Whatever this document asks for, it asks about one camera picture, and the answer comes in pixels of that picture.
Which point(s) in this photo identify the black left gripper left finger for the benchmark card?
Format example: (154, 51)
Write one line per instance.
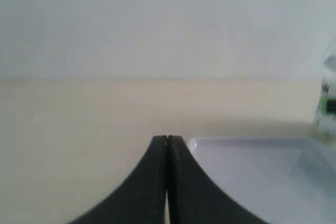
(140, 198)

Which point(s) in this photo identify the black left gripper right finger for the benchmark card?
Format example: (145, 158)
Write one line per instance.
(192, 196)

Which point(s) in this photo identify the clear plastic drink bottle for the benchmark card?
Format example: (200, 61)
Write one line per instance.
(324, 117)

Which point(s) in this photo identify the white square plastic tray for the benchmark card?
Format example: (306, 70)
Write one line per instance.
(279, 179)

